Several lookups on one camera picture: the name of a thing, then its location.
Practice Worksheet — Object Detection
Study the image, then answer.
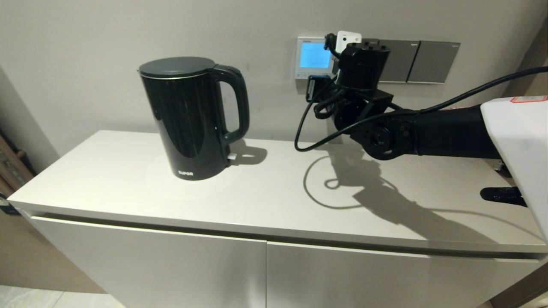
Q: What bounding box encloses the white wall thermostat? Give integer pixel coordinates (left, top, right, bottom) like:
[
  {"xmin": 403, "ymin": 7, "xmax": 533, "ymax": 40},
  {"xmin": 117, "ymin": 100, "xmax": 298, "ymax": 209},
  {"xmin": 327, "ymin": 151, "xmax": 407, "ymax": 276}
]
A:
[{"xmin": 296, "ymin": 37, "xmax": 340, "ymax": 81}]

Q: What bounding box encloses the black electric kettle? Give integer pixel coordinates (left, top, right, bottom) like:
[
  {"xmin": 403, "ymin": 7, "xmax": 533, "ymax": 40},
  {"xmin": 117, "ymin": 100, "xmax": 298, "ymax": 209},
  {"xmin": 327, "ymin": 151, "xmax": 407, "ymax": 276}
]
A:
[{"xmin": 138, "ymin": 56, "xmax": 250, "ymax": 181}]

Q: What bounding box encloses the white cabinet door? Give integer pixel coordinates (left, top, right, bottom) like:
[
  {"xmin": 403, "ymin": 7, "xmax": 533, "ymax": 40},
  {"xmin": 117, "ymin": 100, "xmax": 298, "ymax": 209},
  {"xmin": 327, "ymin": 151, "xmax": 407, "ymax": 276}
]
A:
[
  {"xmin": 266, "ymin": 241, "xmax": 543, "ymax": 308},
  {"xmin": 32, "ymin": 216, "xmax": 268, "ymax": 308}
]

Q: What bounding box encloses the white sideboard cabinet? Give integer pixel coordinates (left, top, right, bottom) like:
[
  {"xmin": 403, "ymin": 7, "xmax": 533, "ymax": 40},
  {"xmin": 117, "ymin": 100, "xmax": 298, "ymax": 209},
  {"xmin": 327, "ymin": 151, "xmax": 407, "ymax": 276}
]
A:
[{"xmin": 8, "ymin": 130, "xmax": 548, "ymax": 308}]

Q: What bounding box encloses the grey wall switch plate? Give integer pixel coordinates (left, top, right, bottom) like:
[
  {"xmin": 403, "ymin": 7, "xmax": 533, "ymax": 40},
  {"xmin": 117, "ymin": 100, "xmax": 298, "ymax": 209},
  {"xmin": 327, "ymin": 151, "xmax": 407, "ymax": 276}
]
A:
[
  {"xmin": 408, "ymin": 41, "xmax": 461, "ymax": 84},
  {"xmin": 377, "ymin": 40, "xmax": 421, "ymax": 83}
]

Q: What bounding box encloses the black coiled cable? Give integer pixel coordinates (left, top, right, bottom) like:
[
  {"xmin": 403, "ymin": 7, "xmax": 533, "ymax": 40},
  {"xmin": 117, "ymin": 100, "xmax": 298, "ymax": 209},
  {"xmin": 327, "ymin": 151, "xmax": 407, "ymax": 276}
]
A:
[{"xmin": 314, "ymin": 88, "xmax": 348, "ymax": 120}]

